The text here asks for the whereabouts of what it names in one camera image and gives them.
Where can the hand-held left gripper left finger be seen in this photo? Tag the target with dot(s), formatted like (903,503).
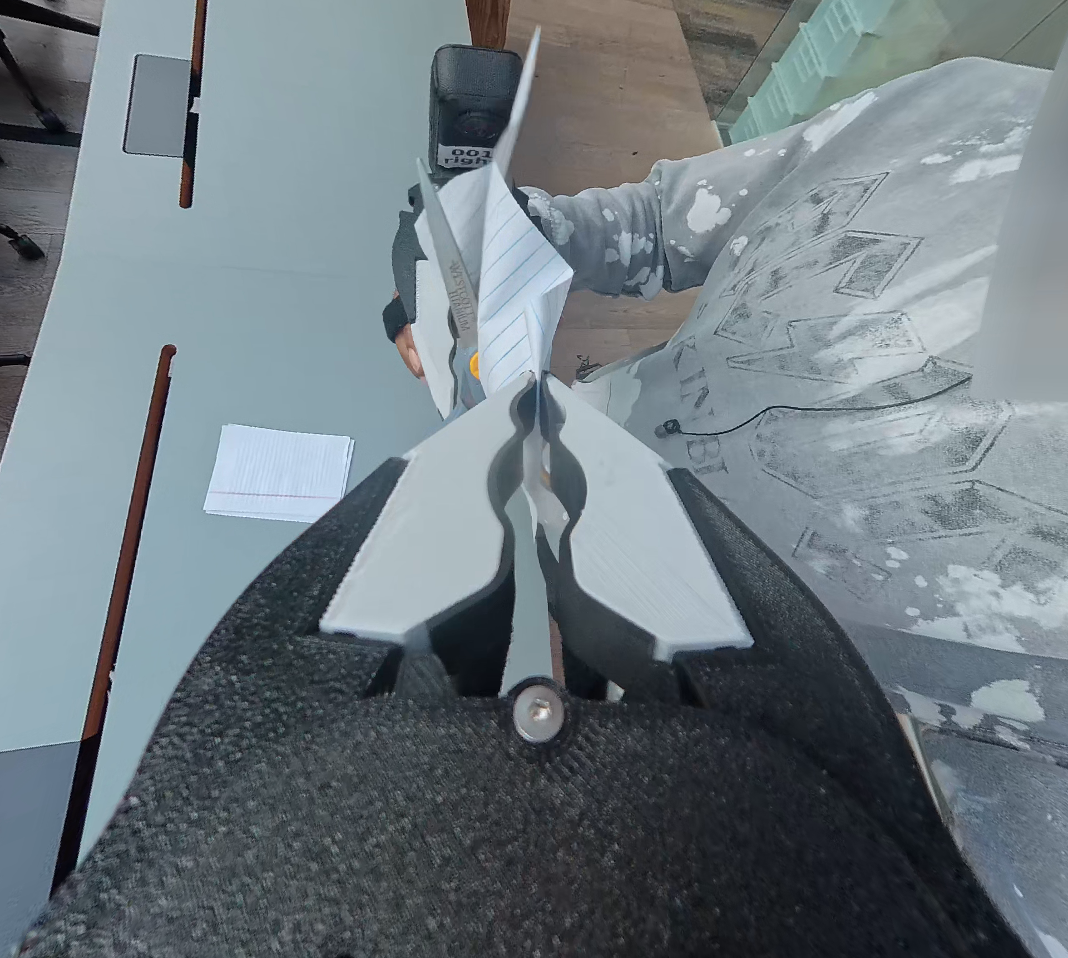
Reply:
(417,549)

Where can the lined paper sheet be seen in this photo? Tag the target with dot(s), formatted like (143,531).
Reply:
(508,257)

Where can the grey desk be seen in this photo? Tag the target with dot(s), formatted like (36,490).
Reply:
(291,265)

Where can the person's right hand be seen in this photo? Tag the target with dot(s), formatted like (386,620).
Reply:
(412,353)

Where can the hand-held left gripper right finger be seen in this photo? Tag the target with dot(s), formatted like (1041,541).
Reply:
(658,557)

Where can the person's grey splattered sweatshirt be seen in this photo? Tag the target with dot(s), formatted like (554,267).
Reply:
(834,391)

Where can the grey and yellow scissors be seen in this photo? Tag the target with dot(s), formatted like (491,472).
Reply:
(450,265)

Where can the stack of lined paper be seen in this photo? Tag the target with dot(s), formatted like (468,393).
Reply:
(279,474)

